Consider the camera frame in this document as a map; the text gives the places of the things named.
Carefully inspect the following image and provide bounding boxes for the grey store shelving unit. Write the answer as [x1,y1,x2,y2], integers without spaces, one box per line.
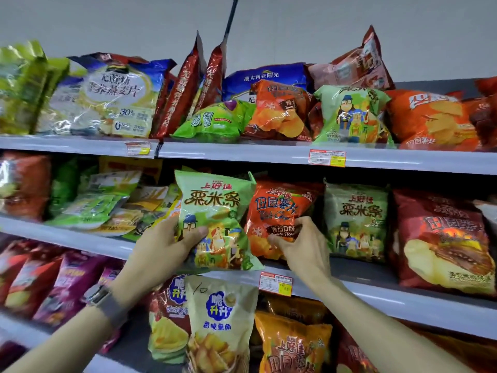
[0,77,497,373]

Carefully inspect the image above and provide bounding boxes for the black wall cable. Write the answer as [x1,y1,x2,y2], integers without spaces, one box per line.
[222,0,241,45]

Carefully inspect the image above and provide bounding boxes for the small yellow chip bag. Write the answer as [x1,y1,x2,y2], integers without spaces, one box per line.
[415,329,497,373]

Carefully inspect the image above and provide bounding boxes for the large orange tomato chip bag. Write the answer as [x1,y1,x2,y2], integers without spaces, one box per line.
[244,179,326,262]

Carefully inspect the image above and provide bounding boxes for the red yellow chips snack bag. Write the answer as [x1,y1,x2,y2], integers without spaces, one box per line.
[4,246,65,319]
[0,239,39,304]

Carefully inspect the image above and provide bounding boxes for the yellow white multipack snack bag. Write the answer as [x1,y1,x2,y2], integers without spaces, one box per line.
[88,184,183,238]

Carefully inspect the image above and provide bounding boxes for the person's left hand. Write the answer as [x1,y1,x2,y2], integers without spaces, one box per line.
[110,215,209,307]

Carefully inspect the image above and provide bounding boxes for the large green chips snack bag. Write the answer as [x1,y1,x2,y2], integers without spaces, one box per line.
[47,156,82,219]

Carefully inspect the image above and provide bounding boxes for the red yellow price tag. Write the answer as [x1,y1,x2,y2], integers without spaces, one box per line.
[259,271,294,298]
[124,141,152,156]
[308,149,347,168]

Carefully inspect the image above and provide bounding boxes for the person's right hand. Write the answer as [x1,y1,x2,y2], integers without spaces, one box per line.
[268,216,333,286]

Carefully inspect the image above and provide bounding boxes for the smartwatch with grey band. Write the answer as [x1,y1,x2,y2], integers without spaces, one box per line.
[82,284,129,329]

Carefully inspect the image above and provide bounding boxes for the person's right forearm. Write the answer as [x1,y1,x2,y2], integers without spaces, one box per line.
[310,274,476,373]

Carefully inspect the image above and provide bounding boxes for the cream fries print snack bag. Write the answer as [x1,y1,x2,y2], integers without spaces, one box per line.
[183,274,260,373]

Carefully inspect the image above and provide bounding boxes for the red white pouch snack bag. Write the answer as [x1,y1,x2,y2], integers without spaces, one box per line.
[308,25,396,92]

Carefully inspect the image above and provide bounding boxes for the narrow yellow snack bag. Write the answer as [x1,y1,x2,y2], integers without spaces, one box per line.
[265,294,330,326]

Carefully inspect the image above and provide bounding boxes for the green blue cartoon snack bag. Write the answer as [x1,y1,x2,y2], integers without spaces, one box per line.
[312,85,396,146]
[173,169,266,272]
[323,181,390,264]

